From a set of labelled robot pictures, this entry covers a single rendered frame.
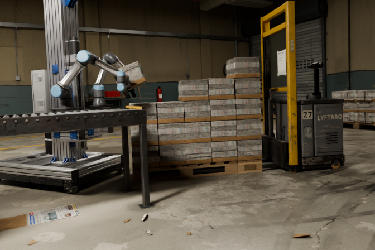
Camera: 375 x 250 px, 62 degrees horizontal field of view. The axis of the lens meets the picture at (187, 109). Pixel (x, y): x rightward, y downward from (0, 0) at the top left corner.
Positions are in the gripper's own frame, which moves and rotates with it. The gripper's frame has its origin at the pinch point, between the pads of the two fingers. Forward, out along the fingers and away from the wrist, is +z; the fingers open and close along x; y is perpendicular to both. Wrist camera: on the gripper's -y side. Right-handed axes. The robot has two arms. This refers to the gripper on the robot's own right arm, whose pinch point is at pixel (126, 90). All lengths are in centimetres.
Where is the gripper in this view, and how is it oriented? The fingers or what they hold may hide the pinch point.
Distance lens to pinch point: 334.0
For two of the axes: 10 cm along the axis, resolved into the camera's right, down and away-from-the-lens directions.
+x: -9.2, 4.0, -0.3
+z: -0.6, -0.5, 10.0
